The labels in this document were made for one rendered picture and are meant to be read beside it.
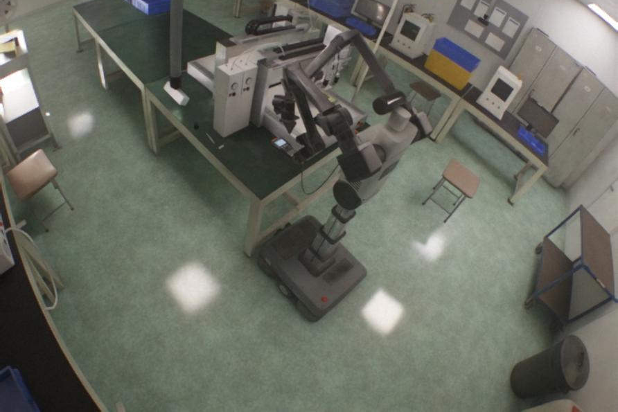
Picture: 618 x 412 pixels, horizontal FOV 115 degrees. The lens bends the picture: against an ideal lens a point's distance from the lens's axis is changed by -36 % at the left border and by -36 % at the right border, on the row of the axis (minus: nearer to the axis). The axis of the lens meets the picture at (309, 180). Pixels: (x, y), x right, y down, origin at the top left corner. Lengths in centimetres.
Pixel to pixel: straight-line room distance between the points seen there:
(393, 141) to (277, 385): 165
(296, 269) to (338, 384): 87
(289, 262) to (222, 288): 52
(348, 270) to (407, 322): 71
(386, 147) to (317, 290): 118
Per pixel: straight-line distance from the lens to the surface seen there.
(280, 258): 209
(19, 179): 264
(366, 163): 106
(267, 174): 184
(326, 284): 209
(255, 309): 221
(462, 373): 277
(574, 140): 553
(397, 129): 123
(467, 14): 572
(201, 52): 303
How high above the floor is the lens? 211
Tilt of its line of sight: 47 degrees down
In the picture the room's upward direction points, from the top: 20 degrees clockwise
